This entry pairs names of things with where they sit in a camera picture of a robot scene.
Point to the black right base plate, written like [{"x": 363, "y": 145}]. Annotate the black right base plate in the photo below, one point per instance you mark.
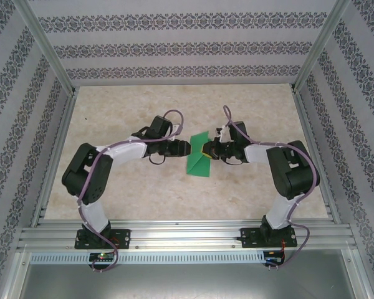
[{"x": 247, "y": 236}]

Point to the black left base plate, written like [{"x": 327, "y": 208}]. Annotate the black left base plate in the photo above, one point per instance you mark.
[{"x": 124, "y": 236}]

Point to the aluminium side rail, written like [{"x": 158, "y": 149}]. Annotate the aluminium side rail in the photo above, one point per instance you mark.
[
  {"x": 54, "y": 155},
  {"x": 314, "y": 155}
]

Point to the left controller board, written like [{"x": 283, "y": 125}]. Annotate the left controller board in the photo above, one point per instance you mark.
[{"x": 101, "y": 257}]

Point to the controller board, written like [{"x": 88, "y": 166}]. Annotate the controller board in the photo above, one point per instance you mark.
[
  {"x": 272, "y": 254},
  {"x": 101, "y": 257}
]

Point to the green cloth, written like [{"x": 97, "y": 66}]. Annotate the green cloth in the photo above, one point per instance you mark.
[{"x": 199, "y": 169}]

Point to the right controller board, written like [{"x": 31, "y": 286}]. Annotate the right controller board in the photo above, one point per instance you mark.
[{"x": 272, "y": 254}]

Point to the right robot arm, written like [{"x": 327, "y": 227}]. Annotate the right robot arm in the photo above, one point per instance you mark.
[{"x": 296, "y": 174}]

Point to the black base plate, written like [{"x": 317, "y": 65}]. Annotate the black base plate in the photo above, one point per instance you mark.
[
  {"x": 124, "y": 236},
  {"x": 247, "y": 236}
]

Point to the aluminium cross rail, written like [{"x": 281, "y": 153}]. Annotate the aluminium cross rail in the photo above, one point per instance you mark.
[{"x": 187, "y": 236}]

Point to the aluminium frame post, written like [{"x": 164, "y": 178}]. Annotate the aluminium frame post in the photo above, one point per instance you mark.
[
  {"x": 43, "y": 43},
  {"x": 324, "y": 40}
]

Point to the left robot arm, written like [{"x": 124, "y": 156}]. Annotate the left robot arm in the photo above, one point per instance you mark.
[{"x": 84, "y": 174}]

